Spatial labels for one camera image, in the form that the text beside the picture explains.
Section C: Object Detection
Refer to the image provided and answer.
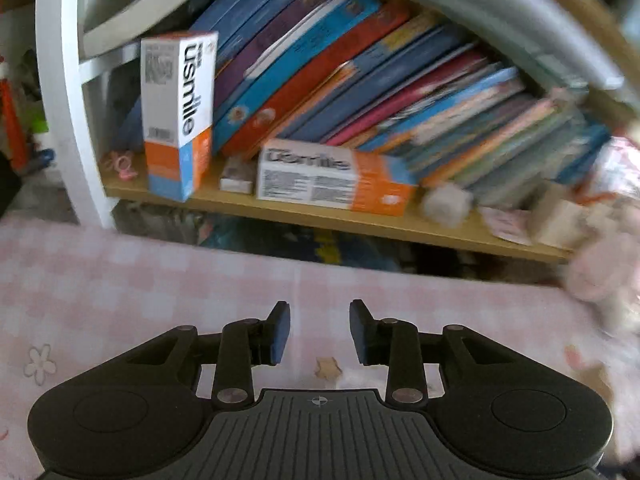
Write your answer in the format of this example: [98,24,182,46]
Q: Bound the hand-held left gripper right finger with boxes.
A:
[349,299,506,405]

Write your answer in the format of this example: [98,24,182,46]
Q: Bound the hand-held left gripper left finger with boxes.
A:
[125,301,291,406]

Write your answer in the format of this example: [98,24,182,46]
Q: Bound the lying white orange box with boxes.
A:
[256,139,418,217]

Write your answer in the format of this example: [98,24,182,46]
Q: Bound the white rounded case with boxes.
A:
[422,182,473,224]

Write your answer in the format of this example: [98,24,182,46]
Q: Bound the pink checked table mat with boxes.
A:
[0,210,640,480]

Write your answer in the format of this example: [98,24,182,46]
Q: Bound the small white box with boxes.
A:
[220,157,256,193]

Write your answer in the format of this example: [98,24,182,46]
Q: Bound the pink scissors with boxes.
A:
[480,207,533,246]

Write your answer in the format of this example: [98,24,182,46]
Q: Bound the beige pen holder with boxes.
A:
[532,185,586,248]

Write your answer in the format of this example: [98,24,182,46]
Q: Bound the upright white orange box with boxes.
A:
[140,31,219,202]

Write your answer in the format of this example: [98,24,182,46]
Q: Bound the pink white plush rabbit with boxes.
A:
[560,205,640,341]

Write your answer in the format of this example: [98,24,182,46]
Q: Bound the row of colourful books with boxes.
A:
[107,0,613,196]

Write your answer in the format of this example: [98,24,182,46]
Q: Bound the white bookshelf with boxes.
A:
[35,0,640,266]

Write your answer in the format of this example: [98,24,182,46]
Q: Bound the red tassel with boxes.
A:
[0,60,27,171]

